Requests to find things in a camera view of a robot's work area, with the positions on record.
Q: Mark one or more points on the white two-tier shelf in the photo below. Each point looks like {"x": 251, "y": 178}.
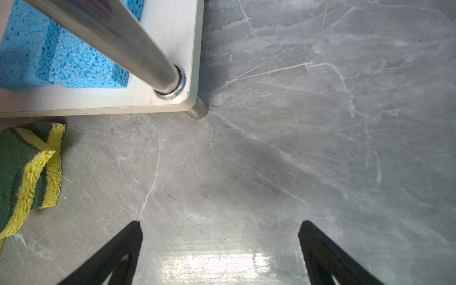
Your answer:
{"x": 161, "y": 52}

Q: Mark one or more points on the green yellow wavy sponge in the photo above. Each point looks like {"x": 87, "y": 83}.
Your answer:
{"x": 23, "y": 158}
{"x": 48, "y": 187}

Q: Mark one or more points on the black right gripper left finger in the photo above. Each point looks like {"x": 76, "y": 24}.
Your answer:
{"x": 115, "y": 263}

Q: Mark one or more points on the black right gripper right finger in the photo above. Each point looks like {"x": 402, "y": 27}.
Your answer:
{"x": 326, "y": 262}

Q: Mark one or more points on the blue cellulose sponge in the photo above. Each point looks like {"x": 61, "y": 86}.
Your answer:
{"x": 72, "y": 63}
{"x": 27, "y": 48}

